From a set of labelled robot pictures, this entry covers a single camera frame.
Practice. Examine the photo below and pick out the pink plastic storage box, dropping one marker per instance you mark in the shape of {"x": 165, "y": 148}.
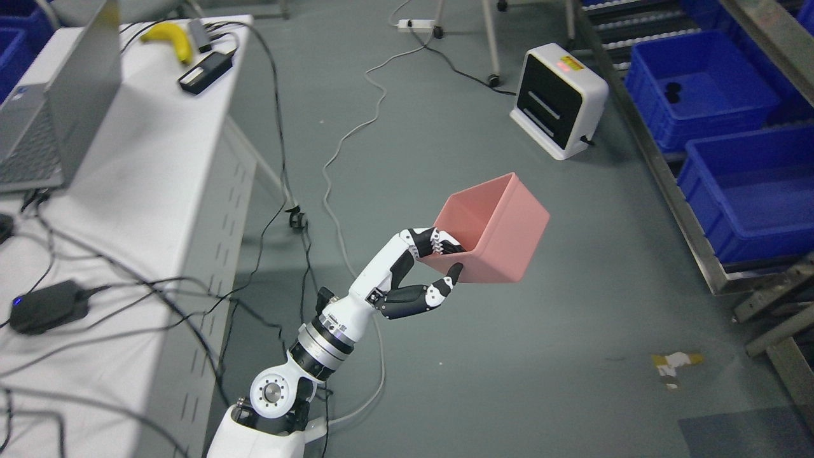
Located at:
{"x": 499, "y": 223}

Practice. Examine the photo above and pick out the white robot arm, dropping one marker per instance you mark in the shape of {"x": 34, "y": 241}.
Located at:
{"x": 273, "y": 420}

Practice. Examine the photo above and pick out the black flat device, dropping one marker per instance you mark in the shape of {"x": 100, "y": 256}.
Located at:
{"x": 206, "y": 72}

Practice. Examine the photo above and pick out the blue bin near right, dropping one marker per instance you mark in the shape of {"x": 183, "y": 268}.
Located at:
{"x": 752, "y": 192}

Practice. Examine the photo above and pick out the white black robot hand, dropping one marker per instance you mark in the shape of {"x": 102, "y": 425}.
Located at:
{"x": 379, "y": 283}

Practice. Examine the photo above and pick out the blue bin far right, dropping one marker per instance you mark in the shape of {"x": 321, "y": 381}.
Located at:
{"x": 696, "y": 86}

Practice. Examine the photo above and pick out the white black heater box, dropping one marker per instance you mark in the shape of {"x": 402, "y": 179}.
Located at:
{"x": 559, "y": 101}

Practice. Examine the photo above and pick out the yellow banana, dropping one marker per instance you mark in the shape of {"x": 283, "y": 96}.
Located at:
{"x": 175, "y": 35}

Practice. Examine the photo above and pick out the white table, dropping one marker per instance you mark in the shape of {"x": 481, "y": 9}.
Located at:
{"x": 153, "y": 219}

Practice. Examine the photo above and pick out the grey laptop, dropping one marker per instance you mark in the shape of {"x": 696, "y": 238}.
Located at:
{"x": 48, "y": 128}

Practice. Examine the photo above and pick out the white power strip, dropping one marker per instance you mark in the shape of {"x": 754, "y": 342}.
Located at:
{"x": 416, "y": 24}

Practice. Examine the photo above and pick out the blue bin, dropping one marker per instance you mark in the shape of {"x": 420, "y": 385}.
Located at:
{"x": 696, "y": 86}
{"x": 752, "y": 192}

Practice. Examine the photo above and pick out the black power adapter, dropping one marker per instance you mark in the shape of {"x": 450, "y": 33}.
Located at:
{"x": 44, "y": 309}

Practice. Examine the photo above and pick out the steel shelf rack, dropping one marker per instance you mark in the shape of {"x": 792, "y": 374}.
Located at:
{"x": 611, "y": 28}

